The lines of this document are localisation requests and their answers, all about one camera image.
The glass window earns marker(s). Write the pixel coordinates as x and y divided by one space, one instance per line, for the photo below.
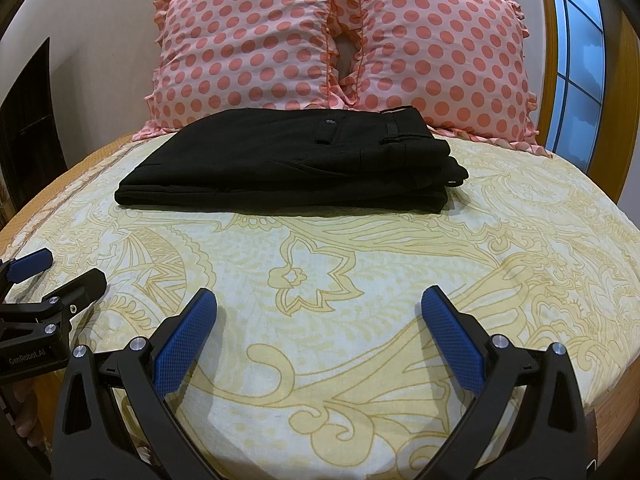
580 60

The yellow floral bed sheet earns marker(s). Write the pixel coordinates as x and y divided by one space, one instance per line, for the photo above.
375 270

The wooden window frame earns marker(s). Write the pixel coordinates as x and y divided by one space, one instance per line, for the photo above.
620 110

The person's left hand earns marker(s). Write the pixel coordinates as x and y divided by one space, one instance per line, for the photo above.
25 410

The black pants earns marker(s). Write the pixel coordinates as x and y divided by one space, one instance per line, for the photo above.
280 165

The dark flat television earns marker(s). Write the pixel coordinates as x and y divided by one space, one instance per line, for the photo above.
30 135

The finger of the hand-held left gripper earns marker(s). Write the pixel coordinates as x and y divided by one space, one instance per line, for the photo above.
80 290
32 262

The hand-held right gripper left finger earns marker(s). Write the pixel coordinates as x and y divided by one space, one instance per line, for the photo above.
182 345

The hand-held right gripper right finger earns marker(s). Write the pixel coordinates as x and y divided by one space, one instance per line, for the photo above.
452 345

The pink polka dot pillow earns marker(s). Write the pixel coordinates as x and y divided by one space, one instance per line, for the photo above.
440 55
240 50

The wooden bed frame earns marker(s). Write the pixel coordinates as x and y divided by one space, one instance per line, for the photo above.
617 420

